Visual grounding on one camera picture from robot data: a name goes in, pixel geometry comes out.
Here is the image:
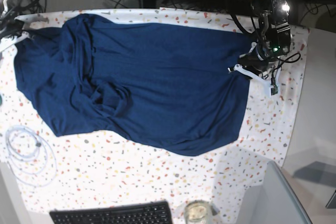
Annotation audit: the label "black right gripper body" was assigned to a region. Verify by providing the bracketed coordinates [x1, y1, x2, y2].
[1, 19, 25, 39]

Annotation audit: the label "terrazzo patterned table cloth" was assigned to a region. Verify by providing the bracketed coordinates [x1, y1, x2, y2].
[1, 8, 310, 223]

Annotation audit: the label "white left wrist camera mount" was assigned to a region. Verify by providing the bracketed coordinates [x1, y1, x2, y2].
[227, 41, 280, 97]

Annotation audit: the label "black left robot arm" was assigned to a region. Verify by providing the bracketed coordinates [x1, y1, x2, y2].
[226, 0, 301, 81]

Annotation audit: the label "clear glass jar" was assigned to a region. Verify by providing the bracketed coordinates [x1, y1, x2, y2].
[184, 200, 213, 224]

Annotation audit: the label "coiled white cable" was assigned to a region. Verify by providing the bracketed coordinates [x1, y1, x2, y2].
[5, 125, 57, 187]

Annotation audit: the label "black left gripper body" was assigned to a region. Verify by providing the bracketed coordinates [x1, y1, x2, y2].
[237, 47, 282, 80]

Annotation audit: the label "dark blue t-shirt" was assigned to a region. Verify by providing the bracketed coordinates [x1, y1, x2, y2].
[14, 14, 251, 156]

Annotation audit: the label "black computer keyboard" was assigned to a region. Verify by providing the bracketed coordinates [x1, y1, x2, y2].
[49, 201, 173, 224]

